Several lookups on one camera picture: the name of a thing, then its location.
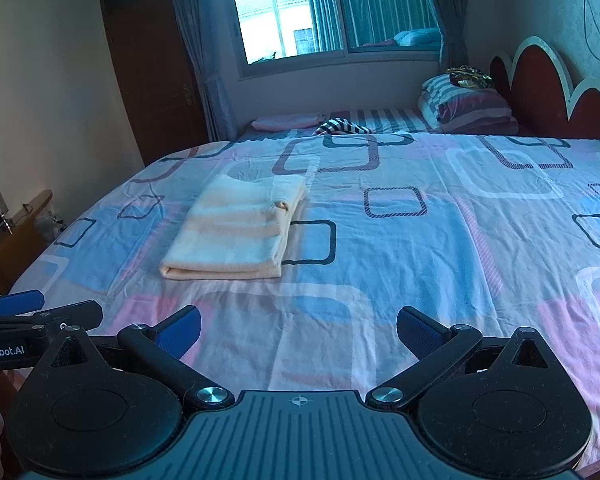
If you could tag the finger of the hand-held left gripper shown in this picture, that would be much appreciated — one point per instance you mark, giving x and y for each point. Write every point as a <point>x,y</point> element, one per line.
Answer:
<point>20,302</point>
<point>80,314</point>

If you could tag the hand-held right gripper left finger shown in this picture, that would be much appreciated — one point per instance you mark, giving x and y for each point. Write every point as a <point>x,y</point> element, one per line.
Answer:
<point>180,334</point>

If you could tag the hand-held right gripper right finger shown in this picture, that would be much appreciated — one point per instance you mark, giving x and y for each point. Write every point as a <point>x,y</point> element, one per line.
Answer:
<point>420,334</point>

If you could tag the cream knit sweater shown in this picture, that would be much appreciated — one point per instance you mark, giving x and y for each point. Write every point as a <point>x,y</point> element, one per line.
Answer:
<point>230,230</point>

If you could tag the wooden side cabinet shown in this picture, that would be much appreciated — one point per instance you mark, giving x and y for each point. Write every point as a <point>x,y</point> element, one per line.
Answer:
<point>15,245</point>

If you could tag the patterned pink blue bedsheet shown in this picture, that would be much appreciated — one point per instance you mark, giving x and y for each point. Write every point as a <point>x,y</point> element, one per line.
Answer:
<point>405,260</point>

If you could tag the striped mattress sheet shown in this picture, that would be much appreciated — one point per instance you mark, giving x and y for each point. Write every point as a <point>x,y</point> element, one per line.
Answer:
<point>395,120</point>

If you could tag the black white striped cloth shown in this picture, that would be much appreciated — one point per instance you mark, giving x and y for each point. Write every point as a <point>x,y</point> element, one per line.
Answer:
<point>342,126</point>

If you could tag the striped pillow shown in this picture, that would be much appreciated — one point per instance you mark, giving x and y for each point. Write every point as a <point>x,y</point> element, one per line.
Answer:
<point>465,110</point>

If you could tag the brown wooden door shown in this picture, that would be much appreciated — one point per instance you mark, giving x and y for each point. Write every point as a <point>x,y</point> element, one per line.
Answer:
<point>145,70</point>

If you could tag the gold black cloth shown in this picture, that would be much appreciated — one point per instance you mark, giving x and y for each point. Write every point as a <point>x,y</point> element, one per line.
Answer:
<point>467,79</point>

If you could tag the red scalloped headboard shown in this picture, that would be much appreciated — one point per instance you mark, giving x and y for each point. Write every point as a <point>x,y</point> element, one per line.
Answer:
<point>540,85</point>

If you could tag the grey window curtain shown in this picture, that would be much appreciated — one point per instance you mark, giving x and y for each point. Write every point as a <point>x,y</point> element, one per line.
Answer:
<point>450,15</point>
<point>200,50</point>

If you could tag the glass window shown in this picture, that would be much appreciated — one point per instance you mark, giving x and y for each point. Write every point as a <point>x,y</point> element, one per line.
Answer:
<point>270,20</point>

